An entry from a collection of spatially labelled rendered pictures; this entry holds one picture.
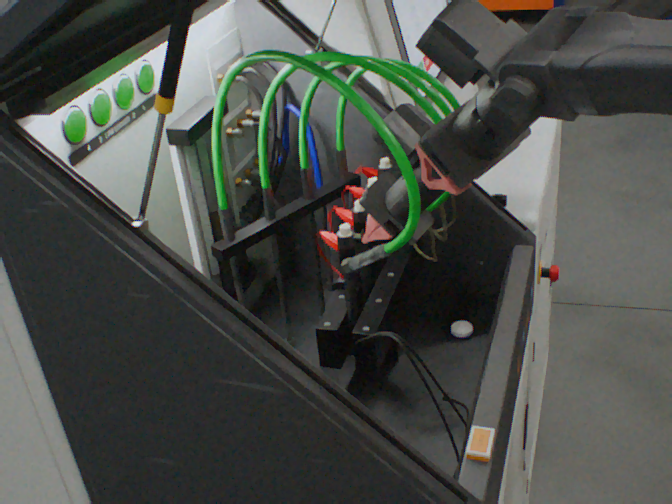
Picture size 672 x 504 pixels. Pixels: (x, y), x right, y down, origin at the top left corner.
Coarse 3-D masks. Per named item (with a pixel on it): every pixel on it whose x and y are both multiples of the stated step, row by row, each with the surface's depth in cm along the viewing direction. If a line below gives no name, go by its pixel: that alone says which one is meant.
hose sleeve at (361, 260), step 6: (378, 246) 104; (384, 246) 103; (366, 252) 106; (372, 252) 105; (378, 252) 104; (384, 252) 103; (354, 258) 108; (360, 258) 107; (366, 258) 106; (372, 258) 105; (378, 258) 105; (354, 264) 108; (360, 264) 107; (366, 264) 107
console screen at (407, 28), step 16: (384, 0) 149; (400, 0) 156; (416, 0) 166; (432, 0) 178; (400, 16) 155; (416, 16) 165; (432, 16) 176; (400, 32) 154; (416, 32) 163; (400, 48) 153; (416, 48) 162; (416, 64) 161; (432, 64) 171
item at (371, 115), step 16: (240, 64) 105; (304, 64) 97; (224, 80) 109; (336, 80) 96; (224, 96) 111; (352, 96) 95; (368, 112) 94; (384, 128) 94; (400, 160) 94; (224, 192) 122; (416, 192) 95; (224, 208) 124; (416, 208) 96; (416, 224) 98; (400, 240) 100
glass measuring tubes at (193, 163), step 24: (216, 96) 131; (192, 120) 122; (192, 144) 121; (192, 168) 124; (192, 192) 127; (216, 192) 134; (192, 216) 129; (216, 216) 133; (192, 240) 131; (216, 240) 135; (216, 264) 134; (240, 264) 145
